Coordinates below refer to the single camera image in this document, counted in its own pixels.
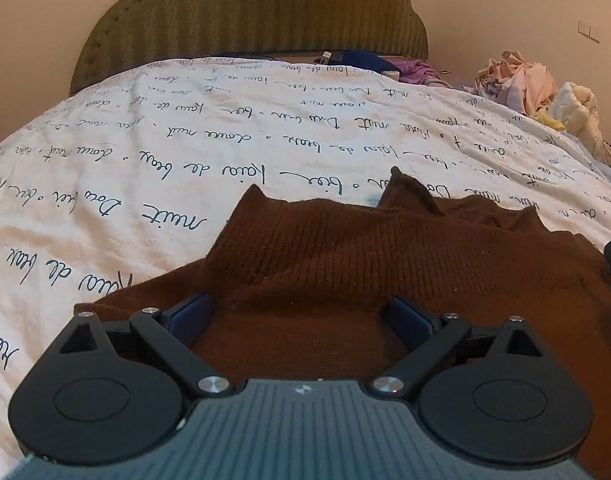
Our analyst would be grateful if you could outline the white printed bed blanket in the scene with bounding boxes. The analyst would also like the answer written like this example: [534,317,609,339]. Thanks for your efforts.
[0,55,611,468]

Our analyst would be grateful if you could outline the green upholstered headboard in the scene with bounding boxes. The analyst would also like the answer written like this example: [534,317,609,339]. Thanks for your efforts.
[70,0,430,95]

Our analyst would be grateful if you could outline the brown knitted sweater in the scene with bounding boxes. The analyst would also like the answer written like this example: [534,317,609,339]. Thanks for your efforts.
[74,167,611,476]

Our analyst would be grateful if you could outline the pink clothes pile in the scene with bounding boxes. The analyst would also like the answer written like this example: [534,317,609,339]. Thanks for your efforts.
[473,50,559,117]

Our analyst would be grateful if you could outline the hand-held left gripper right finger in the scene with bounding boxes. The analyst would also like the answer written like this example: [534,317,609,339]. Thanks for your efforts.
[369,295,549,401]

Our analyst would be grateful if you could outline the purple cloth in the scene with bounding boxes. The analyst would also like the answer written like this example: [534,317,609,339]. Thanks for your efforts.
[385,58,440,86]

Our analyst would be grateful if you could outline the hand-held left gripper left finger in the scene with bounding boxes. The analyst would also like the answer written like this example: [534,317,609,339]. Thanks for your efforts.
[54,292,235,401]

